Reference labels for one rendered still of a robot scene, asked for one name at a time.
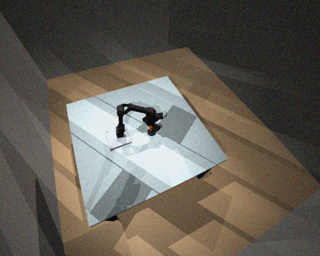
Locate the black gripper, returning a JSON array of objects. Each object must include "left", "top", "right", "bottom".
[{"left": 142, "top": 116, "right": 160, "bottom": 132}]

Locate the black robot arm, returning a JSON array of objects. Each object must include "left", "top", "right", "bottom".
[{"left": 116, "top": 103, "right": 163, "bottom": 138}]

